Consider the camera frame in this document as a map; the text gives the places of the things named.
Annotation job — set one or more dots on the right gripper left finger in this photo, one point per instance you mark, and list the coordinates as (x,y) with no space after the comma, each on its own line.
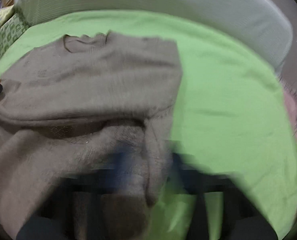
(108,203)

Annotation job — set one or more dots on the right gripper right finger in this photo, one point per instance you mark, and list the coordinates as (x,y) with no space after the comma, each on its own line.
(189,186)

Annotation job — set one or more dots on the beige knit sweater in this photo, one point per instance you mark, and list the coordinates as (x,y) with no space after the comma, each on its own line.
(67,106)

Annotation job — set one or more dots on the green patterned pillow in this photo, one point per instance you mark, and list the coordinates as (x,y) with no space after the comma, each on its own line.
(10,31)

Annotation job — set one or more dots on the green bed sheet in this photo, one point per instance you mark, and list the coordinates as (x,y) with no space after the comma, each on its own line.
(230,115)

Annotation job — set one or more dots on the striped headboard cover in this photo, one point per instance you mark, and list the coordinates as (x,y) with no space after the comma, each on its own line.
(259,24)

